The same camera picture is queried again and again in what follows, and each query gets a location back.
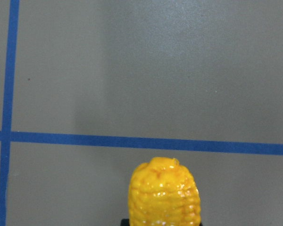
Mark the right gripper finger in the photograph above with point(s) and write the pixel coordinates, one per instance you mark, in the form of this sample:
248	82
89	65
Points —
125	222

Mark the yellow plastic corn cob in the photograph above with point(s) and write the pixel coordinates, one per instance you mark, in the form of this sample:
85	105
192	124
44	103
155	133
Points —
163	192

